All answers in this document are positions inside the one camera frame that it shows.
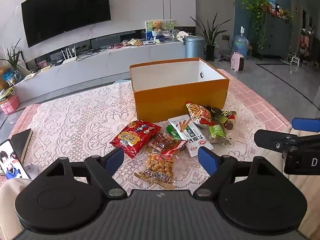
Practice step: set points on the white marble tv console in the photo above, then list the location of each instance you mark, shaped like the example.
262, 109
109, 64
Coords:
100, 62

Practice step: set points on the clear peanut packet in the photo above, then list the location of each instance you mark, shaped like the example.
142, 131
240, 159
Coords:
160, 165

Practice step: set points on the white router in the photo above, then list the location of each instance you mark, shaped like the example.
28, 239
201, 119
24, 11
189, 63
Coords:
70, 61

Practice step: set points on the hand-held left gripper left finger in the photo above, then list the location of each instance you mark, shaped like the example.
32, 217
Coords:
115, 156

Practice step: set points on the grey drawer cabinet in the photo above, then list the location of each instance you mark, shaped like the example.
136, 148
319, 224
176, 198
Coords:
275, 35

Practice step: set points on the small potted grass plant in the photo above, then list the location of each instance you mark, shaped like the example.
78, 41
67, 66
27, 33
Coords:
13, 57

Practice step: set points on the white scale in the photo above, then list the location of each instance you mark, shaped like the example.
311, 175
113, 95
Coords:
148, 42

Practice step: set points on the yellow snack bags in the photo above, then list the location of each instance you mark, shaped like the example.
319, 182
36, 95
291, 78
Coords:
135, 42

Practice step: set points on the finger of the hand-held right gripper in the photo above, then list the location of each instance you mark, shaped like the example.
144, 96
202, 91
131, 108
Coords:
303, 123
270, 140

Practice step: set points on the black curved television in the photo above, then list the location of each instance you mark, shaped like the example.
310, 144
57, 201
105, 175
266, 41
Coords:
65, 10

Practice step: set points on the grey pedal trash can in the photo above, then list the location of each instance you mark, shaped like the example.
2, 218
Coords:
194, 47

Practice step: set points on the orange stick snack bag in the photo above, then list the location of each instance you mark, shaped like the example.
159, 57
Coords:
200, 113

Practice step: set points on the trailing green vine plant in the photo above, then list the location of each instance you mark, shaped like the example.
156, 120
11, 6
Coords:
257, 7

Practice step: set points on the small red label packet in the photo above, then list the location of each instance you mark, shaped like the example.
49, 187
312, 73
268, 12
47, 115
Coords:
175, 149

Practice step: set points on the black and green packet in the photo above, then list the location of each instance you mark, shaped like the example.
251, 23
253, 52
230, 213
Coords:
220, 115

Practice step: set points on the light green packet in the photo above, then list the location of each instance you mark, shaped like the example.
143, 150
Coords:
217, 131

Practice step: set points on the small brown packet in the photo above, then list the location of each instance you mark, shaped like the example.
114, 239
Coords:
228, 125

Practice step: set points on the pink space heater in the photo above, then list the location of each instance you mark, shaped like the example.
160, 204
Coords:
237, 62

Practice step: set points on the light blue plastic stool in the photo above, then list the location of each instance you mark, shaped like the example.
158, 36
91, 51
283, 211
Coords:
122, 82

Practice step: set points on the white breadstick packet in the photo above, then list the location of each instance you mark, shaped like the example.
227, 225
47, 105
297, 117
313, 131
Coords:
192, 135

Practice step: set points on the small white step stool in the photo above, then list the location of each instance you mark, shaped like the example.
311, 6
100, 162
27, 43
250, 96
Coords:
295, 58

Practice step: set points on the potted long-leaf plant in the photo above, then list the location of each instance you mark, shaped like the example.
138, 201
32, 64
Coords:
210, 51

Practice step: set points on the white lace tablecloth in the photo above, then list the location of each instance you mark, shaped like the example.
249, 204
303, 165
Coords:
75, 120

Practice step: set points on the pink checked table cover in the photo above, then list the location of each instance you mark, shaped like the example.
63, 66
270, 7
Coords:
250, 97

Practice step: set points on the small bright green packet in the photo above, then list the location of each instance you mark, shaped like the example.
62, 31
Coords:
172, 132

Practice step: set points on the large red snack packet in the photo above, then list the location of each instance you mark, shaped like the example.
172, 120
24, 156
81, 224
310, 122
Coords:
135, 137

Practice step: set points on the black set-top box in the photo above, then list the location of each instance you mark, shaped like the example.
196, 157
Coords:
58, 63

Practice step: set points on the black book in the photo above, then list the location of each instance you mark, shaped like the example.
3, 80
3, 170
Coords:
21, 140

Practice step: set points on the clear brown jerky packet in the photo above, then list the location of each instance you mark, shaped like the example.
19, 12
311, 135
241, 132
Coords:
160, 141

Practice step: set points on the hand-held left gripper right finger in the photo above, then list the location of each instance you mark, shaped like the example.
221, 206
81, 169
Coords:
206, 158

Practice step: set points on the blue water jug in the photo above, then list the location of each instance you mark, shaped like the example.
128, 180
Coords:
240, 45

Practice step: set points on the orange cardboard box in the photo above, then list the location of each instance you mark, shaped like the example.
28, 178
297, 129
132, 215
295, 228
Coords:
180, 97

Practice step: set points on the grey speaker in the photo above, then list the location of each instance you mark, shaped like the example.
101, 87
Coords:
105, 41

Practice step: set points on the brown teddy bear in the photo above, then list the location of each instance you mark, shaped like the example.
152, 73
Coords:
157, 25

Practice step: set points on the beige cloth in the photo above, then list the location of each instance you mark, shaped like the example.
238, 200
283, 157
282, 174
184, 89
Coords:
10, 205

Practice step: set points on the smartphone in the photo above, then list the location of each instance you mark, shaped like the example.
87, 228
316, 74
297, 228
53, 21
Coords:
10, 162

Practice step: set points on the pink box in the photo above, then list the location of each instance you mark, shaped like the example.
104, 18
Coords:
10, 105

